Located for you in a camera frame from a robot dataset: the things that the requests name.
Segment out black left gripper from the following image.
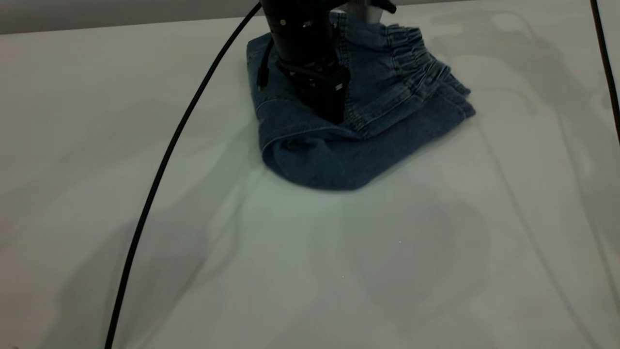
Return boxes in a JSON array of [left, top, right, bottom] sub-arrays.
[[276, 60, 351, 125]]

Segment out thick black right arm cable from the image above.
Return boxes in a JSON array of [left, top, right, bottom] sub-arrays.
[[590, 0, 620, 144]]

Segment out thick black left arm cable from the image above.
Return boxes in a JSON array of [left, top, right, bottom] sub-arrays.
[[104, 2, 264, 349]]

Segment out thin black cable with plug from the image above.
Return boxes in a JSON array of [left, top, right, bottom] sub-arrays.
[[258, 36, 273, 92]]

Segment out blue denim jeans with print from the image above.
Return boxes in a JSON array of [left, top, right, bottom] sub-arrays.
[[246, 12, 476, 191]]

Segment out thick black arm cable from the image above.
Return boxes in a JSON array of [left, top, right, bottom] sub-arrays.
[[590, 0, 620, 144], [104, 2, 264, 349]]

